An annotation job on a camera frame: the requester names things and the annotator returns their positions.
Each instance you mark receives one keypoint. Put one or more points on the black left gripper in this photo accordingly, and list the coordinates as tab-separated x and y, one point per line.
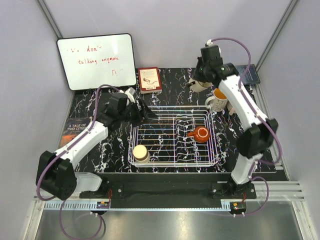
147	113

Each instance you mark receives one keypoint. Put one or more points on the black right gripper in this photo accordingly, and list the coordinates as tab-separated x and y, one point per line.
195	74

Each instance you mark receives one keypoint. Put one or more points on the cream ribbed mug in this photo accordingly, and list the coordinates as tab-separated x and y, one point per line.
198	86

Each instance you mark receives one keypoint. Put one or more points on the floral iridescent white mug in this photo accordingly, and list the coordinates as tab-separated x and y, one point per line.
218	101

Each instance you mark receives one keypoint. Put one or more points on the brown and cream cup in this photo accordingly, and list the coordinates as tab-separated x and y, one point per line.
141	154

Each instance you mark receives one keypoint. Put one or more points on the pink iridescent mug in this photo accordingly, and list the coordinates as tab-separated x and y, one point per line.
231	110

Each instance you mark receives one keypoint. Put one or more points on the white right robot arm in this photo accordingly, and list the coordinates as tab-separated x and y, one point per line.
258	130

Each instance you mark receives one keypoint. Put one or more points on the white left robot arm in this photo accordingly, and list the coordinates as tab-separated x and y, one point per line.
56	170

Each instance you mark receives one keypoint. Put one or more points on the red and white book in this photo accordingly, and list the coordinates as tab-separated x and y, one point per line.
149	80

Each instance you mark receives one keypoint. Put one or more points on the dark blue book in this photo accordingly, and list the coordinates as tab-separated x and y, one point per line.
251	77

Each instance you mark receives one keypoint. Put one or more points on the orange ceramic mug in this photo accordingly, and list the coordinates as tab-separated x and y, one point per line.
200	134

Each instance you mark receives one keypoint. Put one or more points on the Tale of Two Cities book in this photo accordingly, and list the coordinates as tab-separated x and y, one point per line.
72	128

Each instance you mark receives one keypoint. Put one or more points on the white dry-erase board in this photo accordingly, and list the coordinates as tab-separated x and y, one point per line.
92	61

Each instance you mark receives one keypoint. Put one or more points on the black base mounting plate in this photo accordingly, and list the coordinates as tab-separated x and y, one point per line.
166	190

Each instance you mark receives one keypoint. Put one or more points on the white wire dish rack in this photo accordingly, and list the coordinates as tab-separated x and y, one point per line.
167	141

